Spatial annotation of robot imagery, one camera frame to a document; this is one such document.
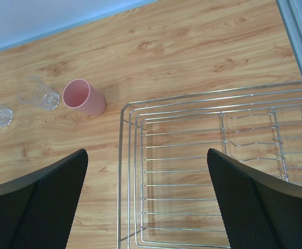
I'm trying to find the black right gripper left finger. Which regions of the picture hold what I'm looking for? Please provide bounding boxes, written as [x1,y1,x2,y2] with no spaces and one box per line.
[0,149,88,248]

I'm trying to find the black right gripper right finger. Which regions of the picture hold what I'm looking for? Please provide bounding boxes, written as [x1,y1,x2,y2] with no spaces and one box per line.
[207,148,302,248]

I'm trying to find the pink plastic cup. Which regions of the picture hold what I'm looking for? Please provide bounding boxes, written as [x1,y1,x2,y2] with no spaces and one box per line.
[62,79,106,116]

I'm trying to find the metal wire dish rack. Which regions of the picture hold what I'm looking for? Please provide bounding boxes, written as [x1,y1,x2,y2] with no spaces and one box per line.
[117,81,302,248]

